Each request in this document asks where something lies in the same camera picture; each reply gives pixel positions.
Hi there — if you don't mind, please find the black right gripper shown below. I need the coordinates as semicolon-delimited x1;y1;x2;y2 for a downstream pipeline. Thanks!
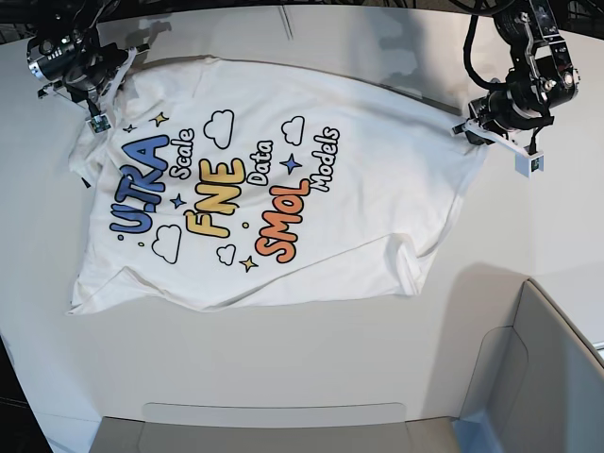
37;42;150;116

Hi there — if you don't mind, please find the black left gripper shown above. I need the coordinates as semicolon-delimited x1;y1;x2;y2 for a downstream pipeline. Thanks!
451;92;553;154

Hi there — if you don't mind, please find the white printed t-shirt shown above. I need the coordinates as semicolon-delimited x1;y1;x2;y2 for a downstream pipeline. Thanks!
69;59;486;315

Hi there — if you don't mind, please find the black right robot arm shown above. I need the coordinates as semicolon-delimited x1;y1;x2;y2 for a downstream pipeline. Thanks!
26;1;150;123

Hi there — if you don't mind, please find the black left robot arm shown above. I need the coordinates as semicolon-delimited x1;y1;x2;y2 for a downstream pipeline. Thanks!
452;1;579;157

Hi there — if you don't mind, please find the grey cardboard box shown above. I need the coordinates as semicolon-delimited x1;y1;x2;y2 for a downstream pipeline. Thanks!
92;280;603;452

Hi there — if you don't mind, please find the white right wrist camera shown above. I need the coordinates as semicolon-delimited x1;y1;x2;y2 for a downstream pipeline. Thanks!
87;113;111;134

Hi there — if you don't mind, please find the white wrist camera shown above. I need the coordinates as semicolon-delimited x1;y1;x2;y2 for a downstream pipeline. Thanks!
514;152;545;178
87;113;111;134

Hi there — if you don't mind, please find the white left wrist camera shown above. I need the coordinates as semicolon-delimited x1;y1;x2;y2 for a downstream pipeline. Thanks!
514;152;545;178

